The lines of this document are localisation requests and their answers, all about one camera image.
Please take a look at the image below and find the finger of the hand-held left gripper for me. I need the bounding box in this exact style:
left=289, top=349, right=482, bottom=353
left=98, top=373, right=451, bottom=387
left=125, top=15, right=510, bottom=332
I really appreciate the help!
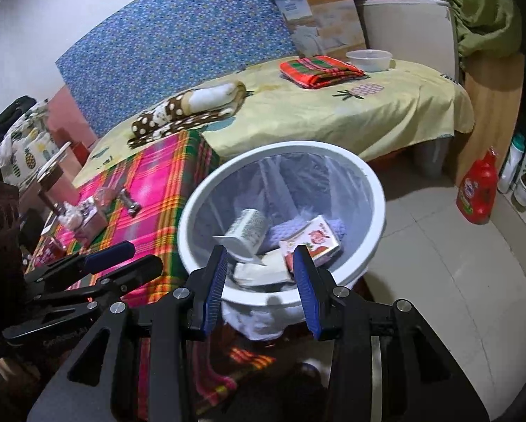
left=4, top=254, right=164, bottom=334
left=23, top=241, right=136, bottom=286

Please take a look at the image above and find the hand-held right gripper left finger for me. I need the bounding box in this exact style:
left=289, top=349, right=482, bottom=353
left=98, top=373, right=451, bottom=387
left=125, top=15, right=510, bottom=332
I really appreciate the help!
left=26, top=244, right=229, bottom=422

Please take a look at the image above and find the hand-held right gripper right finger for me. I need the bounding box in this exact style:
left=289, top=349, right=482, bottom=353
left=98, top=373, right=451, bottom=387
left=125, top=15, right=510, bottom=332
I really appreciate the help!
left=293, top=245, right=488, bottom=422

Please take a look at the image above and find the red and white carton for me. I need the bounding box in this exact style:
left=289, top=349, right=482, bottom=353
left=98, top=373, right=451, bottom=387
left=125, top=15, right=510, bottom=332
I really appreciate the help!
left=279, top=215, right=342, bottom=269

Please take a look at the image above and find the red cartoon drink can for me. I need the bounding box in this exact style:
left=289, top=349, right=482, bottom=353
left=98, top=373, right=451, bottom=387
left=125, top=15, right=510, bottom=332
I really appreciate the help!
left=37, top=236, right=66, bottom=265

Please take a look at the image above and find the lavender fluffy cloth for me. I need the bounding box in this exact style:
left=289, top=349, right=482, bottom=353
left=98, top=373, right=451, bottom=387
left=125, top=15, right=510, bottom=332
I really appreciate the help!
left=261, top=216, right=348, bottom=256

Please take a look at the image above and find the white yogurt cup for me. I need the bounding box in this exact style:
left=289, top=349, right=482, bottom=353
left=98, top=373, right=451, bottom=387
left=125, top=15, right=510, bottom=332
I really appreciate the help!
left=213, top=208, right=270, bottom=261

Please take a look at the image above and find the clear plastic bin liner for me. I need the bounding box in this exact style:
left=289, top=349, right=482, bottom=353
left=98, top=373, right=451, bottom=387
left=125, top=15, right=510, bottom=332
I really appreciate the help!
left=193, top=154, right=376, bottom=341

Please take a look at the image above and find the white round trash can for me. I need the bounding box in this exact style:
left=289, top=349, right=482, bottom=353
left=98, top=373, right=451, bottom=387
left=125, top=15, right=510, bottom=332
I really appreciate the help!
left=176, top=141, right=387, bottom=344

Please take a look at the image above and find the small metal tool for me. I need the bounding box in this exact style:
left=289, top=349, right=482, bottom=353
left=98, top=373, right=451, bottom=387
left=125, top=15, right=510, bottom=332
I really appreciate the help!
left=116, top=188, right=141, bottom=217

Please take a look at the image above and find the pink cup with brown lid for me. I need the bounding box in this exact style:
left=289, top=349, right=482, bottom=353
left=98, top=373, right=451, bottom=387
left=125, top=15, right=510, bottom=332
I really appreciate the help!
left=37, top=165, right=77, bottom=212

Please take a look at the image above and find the pink plaid tablecloth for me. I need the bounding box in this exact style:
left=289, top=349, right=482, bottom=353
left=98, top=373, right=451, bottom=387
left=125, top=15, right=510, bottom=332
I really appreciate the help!
left=26, top=131, right=277, bottom=422

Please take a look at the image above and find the pineapple print bag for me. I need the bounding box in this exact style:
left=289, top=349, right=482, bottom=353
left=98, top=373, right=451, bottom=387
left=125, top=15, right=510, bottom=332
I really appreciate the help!
left=0, top=99, right=57, bottom=185

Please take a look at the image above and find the brown polka dot blanket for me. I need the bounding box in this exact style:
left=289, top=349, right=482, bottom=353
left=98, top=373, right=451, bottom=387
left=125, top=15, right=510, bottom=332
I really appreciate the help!
left=128, top=80, right=248, bottom=148

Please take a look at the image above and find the black bag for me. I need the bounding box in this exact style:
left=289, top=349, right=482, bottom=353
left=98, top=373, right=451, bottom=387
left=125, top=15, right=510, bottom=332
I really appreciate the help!
left=0, top=95, right=35, bottom=148

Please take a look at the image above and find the yellow pineapple print bedsheet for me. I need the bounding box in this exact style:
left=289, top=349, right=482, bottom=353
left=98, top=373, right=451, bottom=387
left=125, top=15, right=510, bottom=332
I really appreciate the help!
left=72, top=55, right=475, bottom=190

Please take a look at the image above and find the red detergent bottle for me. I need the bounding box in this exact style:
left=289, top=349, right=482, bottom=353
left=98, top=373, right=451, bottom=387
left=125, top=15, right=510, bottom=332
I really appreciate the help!
left=455, top=147, right=499, bottom=224

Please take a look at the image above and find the folded red plaid cloth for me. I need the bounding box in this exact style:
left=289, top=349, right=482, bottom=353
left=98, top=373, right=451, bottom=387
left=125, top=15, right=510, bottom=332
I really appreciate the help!
left=280, top=56, right=366, bottom=90

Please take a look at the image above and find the blue floral headboard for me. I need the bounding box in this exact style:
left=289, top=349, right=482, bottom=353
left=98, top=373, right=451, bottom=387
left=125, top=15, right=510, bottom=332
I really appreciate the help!
left=56, top=0, right=312, bottom=139

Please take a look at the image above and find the white plastic bowl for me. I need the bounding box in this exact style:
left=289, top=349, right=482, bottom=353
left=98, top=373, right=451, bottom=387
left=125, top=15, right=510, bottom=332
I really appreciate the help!
left=346, top=50, right=393, bottom=72

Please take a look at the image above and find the white bottle with green cap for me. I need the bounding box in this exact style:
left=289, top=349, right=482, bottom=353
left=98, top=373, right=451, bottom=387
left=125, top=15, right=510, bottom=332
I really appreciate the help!
left=497, top=133, right=526, bottom=194

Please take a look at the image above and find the wooden board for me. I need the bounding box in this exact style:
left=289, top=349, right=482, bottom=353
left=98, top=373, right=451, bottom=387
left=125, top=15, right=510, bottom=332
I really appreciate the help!
left=454, top=53, right=525, bottom=185

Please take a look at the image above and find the cardboard box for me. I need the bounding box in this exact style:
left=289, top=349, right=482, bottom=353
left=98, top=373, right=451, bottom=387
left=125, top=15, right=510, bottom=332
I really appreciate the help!
left=263, top=0, right=371, bottom=60

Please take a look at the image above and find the white panel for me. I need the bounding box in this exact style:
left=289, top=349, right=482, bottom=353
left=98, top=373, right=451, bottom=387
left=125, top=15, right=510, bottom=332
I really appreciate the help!
left=363, top=0, right=461, bottom=82

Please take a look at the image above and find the green blanket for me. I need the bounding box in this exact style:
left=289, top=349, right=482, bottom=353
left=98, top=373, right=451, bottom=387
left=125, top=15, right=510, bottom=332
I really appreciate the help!
left=410, top=0, right=523, bottom=58

